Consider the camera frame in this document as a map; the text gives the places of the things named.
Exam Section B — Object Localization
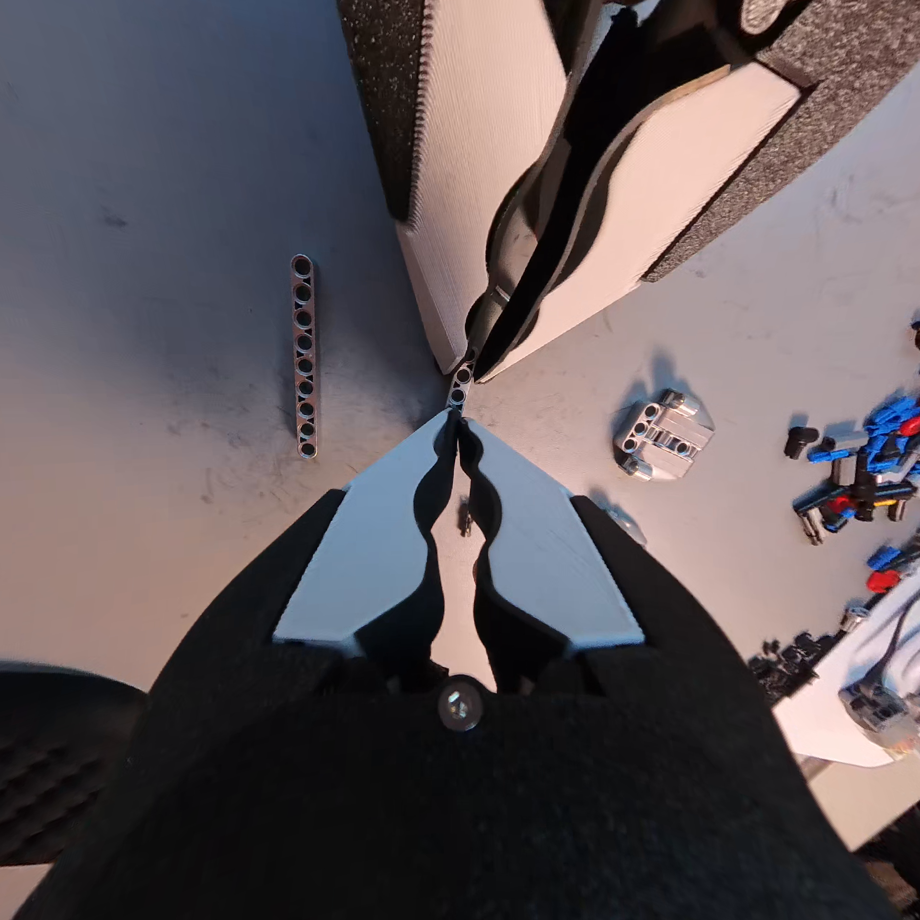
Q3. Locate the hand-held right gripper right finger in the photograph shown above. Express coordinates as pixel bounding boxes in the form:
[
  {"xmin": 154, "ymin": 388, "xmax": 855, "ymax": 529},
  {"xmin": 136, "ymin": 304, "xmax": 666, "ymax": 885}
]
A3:
[{"xmin": 457, "ymin": 417, "xmax": 647, "ymax": 692}]

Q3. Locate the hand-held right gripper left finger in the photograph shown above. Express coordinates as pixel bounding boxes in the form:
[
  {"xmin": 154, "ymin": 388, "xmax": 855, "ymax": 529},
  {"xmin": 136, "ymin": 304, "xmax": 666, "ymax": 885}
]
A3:
[{"xmin": 272, "ymin": 410, "xmax": 459, "ymax": 682}]

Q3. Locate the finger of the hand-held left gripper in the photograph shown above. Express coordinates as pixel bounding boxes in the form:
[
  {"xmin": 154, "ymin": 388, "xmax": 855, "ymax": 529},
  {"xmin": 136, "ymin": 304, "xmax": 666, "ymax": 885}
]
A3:
[
  {"xmin": 395, "ymin": 0, "xmax": 588, "ymax": 375},
  {"xmin": 474, "ymin": 59, "xmax": 805, "ymax": 384}
]

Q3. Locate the long grey toy beam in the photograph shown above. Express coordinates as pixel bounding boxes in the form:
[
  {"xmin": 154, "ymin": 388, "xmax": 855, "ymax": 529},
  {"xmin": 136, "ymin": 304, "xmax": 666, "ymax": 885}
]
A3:
[
  {"xmin": 289, "ymin": 253, "xmax": 319, "ymax": 461},
  {"xmin": 446, "ymin": 348, "xmax": 477, "ymax": 412}
]

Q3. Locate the silver toy engine block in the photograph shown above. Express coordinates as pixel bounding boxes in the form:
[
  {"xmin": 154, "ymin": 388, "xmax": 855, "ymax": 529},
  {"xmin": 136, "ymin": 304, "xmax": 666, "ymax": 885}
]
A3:
[
  {"xmin": 613, "ymin": 388, "xmax": 716, "ymax": 483},
  {"xmin": 593, "ymin": 496, "xmax": 648, "ymax": 547}
]

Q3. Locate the pile of black pins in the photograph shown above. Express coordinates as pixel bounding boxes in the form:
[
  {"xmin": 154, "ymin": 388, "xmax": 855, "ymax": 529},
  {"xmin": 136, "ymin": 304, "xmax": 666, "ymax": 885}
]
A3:
[{"xmin": 747, "ymin": 632, "xmax": 838, "ymax": 702}]

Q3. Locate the white wooden book stand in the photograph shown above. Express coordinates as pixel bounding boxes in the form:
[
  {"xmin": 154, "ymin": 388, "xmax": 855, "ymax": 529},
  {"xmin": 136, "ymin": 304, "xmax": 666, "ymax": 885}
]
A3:
[{"xmin": 772, "ymin": 586, "xmax": 920, "ymax": 770}]

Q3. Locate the pile of mixed toy pins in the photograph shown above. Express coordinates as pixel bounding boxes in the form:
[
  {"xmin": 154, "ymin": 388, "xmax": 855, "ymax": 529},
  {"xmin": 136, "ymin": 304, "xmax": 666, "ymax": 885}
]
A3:
[{"xmin": 783, "ymin": 316, "xmax": 920, "ymax": 633}]

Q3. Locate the grey orange toy motor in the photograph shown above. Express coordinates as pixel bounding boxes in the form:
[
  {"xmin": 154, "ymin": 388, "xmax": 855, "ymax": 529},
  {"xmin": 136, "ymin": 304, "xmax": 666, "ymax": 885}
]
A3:
[{"xmin": 837, "ymin": 679, "xmax": 920, "ymax": 734}]

